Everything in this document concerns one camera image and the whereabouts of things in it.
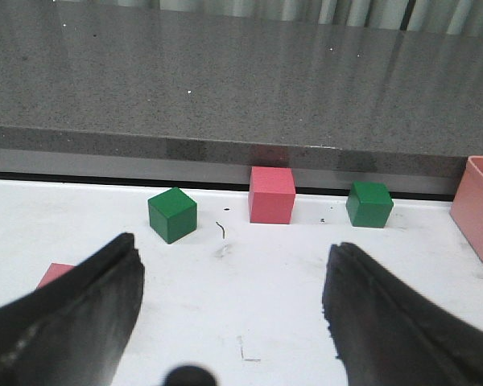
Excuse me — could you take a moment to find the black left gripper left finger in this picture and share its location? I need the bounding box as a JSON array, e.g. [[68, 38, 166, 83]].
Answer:
[[0, 233, 145, 385]]

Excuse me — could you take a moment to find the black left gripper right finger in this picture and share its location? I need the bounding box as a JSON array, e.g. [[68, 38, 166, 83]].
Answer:
[[322, 243, 483, 385]]

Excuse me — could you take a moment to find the pink cube near left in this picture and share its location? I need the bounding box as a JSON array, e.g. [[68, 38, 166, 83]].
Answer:
[[36, 263, 74, 290]]

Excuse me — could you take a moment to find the pink cube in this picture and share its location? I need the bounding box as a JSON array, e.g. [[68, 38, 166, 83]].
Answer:
[[36, 263, 74, 290], [248, 166, 295, 224]]

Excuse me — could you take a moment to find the green cube right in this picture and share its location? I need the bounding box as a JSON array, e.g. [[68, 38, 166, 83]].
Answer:
[[345, 181, 394, 228]]

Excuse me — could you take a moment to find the green cube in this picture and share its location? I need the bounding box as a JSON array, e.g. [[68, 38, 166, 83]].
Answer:
[[345, 181, 394, 228], [147, 187, 198, 244]]

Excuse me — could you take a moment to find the pink plastic bin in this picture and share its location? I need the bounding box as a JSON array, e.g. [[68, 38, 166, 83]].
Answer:
[[450, 156, 483, 263]]

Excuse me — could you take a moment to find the green cube left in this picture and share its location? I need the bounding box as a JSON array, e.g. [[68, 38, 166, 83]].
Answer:
[[147, 187, 198, 244]]

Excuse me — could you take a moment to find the grey stone counter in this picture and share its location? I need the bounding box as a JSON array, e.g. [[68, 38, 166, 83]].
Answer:
[[0, 1, 483, 193]]

